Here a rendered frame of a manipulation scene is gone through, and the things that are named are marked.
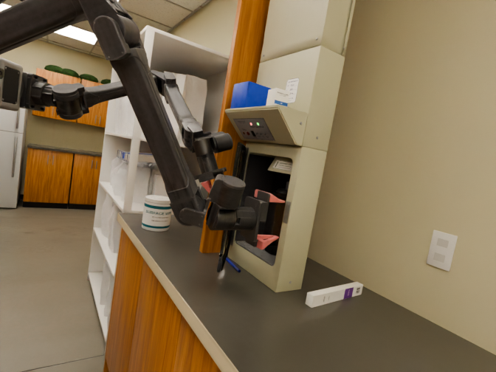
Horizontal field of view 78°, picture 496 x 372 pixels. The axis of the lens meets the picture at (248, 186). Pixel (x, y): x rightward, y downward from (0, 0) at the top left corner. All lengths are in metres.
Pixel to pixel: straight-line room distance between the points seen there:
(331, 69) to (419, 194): 0.52
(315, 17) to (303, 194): 0.54
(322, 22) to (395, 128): 0.49
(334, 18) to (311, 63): 0.15
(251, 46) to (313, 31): 0.33
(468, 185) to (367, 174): 0.36
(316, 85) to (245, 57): 0.40
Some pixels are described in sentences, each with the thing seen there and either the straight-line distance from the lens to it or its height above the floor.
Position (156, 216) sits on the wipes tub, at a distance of 1.47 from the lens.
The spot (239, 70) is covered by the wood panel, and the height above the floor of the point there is 1.67.
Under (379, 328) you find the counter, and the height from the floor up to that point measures 0.94.
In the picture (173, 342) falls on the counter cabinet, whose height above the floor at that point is 0.75.
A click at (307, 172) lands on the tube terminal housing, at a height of 1.33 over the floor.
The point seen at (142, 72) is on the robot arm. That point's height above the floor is 1.47.
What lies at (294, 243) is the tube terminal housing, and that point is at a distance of 1.01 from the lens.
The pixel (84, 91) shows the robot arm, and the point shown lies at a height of 1.48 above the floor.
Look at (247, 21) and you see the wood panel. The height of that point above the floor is 1.86.
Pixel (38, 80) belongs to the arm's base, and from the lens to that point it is 1.35.
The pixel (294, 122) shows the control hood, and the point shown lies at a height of 1.47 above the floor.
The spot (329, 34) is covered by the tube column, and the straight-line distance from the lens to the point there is 1.05.
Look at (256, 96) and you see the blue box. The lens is 1.08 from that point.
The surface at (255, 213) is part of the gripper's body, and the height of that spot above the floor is 1.22.
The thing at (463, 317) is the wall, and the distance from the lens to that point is 1.18.
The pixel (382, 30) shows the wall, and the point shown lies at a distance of 1.47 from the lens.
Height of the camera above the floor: 1.35
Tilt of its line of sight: 5 degrees down
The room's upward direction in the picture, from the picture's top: 10 degrees clockwise
